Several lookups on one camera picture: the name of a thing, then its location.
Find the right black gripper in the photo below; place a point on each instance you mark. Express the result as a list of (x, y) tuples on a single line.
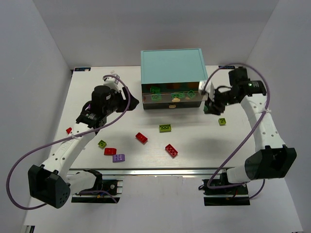
[(214, 101)]

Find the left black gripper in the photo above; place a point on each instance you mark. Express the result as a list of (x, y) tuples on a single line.
[(125, 101)]

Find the lime small lego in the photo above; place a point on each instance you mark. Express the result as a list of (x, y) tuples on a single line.
[(222, 121)]

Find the transparent drawer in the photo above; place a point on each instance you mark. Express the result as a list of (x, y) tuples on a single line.
[(168, 88)]

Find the dark green lego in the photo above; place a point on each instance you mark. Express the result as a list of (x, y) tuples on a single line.
[(155, 90)]

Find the olive small lego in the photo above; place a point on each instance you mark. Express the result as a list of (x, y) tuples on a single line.
[(102, 144)]

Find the green long lego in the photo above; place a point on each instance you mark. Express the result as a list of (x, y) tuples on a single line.
[(178, 96)]

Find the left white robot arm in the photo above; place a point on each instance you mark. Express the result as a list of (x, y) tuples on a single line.
[(49, 182)]

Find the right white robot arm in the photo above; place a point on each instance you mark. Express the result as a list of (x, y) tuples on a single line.
[(272, 159)]

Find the red lego centre left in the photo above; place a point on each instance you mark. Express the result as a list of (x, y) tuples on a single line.
[(141, 138)]

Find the lime long lego centre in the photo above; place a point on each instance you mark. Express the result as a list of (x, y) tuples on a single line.
[(165, 128)]

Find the right blue label sticker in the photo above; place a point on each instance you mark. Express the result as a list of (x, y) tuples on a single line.
[(226, 67)]

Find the blue label sticker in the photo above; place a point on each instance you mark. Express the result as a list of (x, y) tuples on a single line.
[(226, 67), (82, 69)]

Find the teal drawer cabinet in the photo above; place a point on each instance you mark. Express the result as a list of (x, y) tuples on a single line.
[(172, 66)]

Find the red sloped lego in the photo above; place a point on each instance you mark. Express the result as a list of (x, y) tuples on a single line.
[(110, 151)]

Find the red lego centre right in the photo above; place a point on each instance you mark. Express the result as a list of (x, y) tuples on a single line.
[(171, 150)]

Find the purple sloped lego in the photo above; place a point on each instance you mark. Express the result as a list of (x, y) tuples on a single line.
[(117, 158)]

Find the left blue label sticker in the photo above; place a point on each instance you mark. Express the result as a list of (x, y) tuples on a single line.
[(82, 69)]

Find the small red lego left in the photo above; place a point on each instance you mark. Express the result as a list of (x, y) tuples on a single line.
[(69, 130)]

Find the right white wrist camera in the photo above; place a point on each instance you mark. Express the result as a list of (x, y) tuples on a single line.
[(207, 89)]

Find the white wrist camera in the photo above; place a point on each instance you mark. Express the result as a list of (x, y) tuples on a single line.
[(112, 82), (207, 89)]

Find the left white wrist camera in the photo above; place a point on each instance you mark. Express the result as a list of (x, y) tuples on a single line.
[(112, 82)]

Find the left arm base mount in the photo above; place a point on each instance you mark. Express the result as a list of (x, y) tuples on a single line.
[(104, 190)]

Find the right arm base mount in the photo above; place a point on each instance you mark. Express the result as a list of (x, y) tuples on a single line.
[(234, 196)]

